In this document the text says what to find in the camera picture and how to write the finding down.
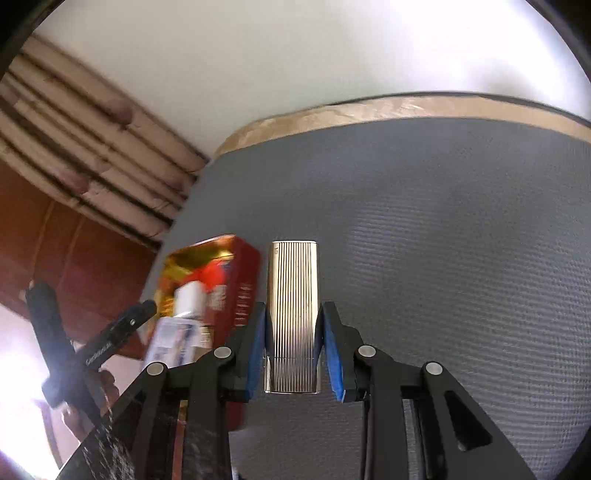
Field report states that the orange packet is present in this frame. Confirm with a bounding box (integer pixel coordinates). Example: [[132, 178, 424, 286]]
[[198, 259, 232, 297]]

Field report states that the tan tape strip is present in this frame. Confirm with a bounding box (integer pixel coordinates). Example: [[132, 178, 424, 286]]
[[213, 92, 591, 158]]

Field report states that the gold ribbed metal case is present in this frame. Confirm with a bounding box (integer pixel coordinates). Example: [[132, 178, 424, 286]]
[[263, 240, 322, 395]]

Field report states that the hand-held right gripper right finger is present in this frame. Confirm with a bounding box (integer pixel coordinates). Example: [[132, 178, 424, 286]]
[[321, 301, 539, 480]]

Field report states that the grey mesh mat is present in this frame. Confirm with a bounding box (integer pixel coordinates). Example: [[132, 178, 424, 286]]
[[164, 115, 591, 480]]

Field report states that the beige slatted panel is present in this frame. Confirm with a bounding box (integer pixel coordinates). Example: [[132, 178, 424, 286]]
[[0, 34, 211, 252]]

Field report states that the person's left hand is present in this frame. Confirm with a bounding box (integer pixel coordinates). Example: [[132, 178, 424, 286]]
[[62, 369, 116, 443]]

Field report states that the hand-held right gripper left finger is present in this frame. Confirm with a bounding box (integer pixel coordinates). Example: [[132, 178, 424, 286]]
[[58, 302, 267, 480]]

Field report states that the dark red toffee tin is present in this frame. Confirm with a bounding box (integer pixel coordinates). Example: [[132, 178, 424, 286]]
[[139, 234, 263, 432]]

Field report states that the clear plastic box with label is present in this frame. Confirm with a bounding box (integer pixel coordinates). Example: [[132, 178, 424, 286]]
[[145, 318, 215, 366]]

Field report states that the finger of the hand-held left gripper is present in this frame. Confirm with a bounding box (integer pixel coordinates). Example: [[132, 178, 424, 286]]
[[83, 300, 158, 372]]

